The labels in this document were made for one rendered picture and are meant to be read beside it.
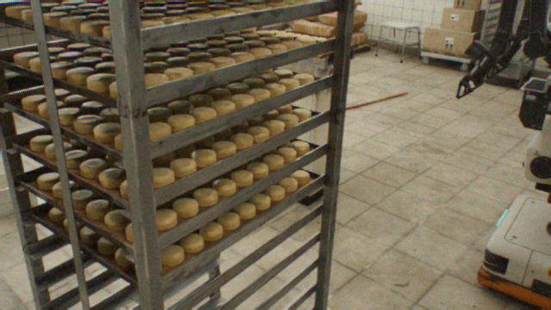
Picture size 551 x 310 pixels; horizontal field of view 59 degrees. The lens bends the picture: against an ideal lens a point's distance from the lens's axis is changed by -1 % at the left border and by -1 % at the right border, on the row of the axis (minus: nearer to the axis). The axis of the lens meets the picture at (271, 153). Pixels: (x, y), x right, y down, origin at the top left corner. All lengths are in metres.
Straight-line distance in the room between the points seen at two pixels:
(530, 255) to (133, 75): 1.95
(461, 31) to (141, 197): 5.85
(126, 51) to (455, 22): 5.89
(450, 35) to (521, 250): 4.36
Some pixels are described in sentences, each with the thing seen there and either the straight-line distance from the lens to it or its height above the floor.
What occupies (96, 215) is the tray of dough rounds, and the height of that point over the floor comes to 0.96.
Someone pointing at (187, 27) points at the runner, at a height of 1.33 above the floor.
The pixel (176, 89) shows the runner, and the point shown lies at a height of 1.23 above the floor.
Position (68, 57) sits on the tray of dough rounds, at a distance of 1.04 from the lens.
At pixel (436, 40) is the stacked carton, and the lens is 6.47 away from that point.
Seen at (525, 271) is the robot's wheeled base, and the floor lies 0.19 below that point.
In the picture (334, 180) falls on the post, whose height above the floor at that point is 0.88.
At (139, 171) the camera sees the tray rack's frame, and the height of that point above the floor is 1.13.
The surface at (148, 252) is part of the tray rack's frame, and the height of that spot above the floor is 0.98.
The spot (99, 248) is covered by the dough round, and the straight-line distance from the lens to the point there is 1.07.
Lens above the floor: 1.47
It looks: 24 degrees down
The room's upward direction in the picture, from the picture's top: 2 degrees clockwise
